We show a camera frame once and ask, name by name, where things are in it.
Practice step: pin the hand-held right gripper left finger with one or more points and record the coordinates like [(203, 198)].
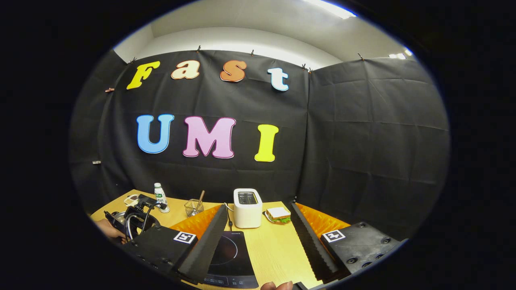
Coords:
[(203, 247)]

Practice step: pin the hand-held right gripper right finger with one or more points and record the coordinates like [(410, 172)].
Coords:
[(312, 245)]

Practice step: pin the steel pot with soybeans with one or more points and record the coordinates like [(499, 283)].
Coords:
[(119, 217)]

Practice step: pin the black induction cooktop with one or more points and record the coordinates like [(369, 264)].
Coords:
[(231, 257)]

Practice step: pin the divided dish of beans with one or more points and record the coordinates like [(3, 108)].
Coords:
[(131, 200)]

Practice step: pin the white drink bottle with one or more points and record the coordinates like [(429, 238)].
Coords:
[(161, 197)]

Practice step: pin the small clear utensil holder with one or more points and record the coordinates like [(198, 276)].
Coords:
[(193, 208)]

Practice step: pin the sandwich with lettuce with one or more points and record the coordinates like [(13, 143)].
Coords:
[(278, 213)]

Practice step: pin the wooden stick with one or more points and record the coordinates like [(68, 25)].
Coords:
[(200, 198)]

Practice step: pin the white toaster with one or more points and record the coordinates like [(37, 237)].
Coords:
[(247, 211)]

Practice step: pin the square ceiling light panel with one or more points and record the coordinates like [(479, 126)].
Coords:
[(400, 54)]

